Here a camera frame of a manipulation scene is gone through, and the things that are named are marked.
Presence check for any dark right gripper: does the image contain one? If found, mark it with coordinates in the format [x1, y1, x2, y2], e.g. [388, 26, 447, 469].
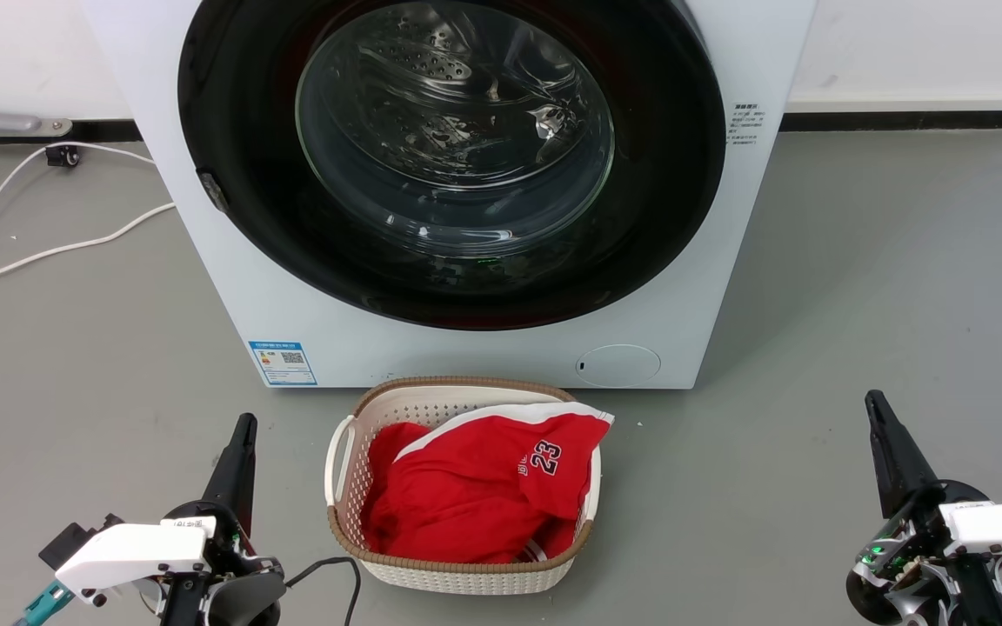
[846, 390, 1002, 626]

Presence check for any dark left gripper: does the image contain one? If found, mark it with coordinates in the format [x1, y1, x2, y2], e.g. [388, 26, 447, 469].
[162, 414, 286, 626]

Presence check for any black round glass washer door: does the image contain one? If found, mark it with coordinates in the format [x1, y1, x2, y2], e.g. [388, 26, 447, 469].
[177, 0, 726, 331]

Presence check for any white front-load washing machine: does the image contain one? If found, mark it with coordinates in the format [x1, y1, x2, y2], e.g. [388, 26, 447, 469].
[83, 0, 818, 390]

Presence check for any blue energy label sticker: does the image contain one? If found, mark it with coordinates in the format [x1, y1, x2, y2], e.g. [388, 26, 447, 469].
[249, 341, 318, 387]

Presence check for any red number 23 jersey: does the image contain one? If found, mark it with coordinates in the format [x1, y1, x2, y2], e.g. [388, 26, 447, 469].
[360, 402, 615, 564]

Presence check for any beige perforated laundry basket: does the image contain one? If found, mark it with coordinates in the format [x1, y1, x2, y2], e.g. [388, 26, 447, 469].
[324, 376, 603, 596]

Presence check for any round white filter cover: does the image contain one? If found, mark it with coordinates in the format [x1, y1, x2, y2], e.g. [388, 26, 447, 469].
[576, 344, 662, 389]

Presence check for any small black text sticker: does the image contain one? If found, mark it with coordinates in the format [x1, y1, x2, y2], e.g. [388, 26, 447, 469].
[727, 103, 765, 147]

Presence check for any teal cable connector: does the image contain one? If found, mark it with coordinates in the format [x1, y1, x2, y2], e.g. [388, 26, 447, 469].
[16, 581, 76, 626]

